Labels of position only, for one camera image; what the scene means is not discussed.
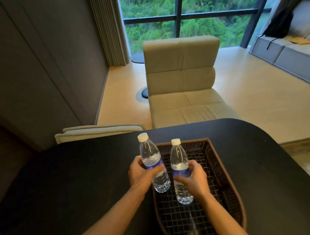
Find person's left hand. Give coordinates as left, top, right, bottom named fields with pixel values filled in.
left=128, top=156, right=165, bottom=190

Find person's right hand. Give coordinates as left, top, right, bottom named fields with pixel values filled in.
left=173, top=160, right=212, bottom=201

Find clear water bottle blue label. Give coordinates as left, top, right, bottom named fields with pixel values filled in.
left=170, top=138, right=194, bottom=205
left=137, top=133, right=171, bottom=193

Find person's left forearm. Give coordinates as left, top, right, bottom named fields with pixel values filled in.
left=82, top=185, right=152, bottom=235

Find person's right forearm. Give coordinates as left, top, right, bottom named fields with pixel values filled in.
left=195, top=192, right=248, bottom=235

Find brown wicker basket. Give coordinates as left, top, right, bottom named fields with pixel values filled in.
left=152, top=138, right=247, bottom=235

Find beige upholstered lounge chair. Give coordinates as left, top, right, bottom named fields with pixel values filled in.
left=143, top=35, right=241, bottom=129

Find round black floor lamp base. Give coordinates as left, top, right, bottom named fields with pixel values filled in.
left=130, top=52, right=145, bottom=64

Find grey pleated curtain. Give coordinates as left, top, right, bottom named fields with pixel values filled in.
left=90, top=0, right=131, bottom=67

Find grey sofa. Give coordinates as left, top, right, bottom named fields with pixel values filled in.
left=249, top=0, right=310, bottom=83

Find yellow paper envelope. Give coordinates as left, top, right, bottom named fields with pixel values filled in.
left=284, top=35, right=310, bottom=45

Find black bag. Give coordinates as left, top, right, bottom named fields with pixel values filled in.
left=251, top=7, right=295, bottom=53

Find grey wall cabinet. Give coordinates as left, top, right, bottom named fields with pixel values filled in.
left=0, top=0, right=109, bottom=152

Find black window frame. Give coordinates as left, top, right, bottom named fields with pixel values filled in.
left=118, top=0, right=273, bottom=49

